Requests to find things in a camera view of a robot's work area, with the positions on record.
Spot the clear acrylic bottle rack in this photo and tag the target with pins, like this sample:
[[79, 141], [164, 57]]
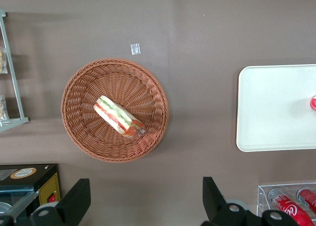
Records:
[[261, 199]]

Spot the clear bag of snacks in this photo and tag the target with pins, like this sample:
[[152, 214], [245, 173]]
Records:
[[3, 110], [2, 63]]

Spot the round brown wicker basket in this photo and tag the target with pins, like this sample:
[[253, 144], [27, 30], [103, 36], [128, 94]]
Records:
[[81, 92]]

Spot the clear tape piece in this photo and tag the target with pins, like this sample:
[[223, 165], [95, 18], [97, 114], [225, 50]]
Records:
[[135, 49]]

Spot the black toaster oven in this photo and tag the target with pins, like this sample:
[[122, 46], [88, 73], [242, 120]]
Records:
[[37, 176]]

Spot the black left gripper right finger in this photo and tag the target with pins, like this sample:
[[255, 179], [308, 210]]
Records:
[[217, 208]]

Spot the cream plastic tray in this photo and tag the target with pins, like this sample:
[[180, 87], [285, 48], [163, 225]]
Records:
[[271, 112]]

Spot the red cola bottle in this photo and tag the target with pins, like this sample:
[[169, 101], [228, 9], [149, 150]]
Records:
[[288, 208], [309, 197]]

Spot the strawberry yogurt cup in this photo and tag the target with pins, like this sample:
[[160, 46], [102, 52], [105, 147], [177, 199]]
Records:
[[314, 103]]

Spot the plastic-wrapped triangle sandwich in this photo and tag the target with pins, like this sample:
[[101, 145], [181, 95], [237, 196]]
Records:
[[111, 111]]

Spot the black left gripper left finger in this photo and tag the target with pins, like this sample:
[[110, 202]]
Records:
[[71, 201]]

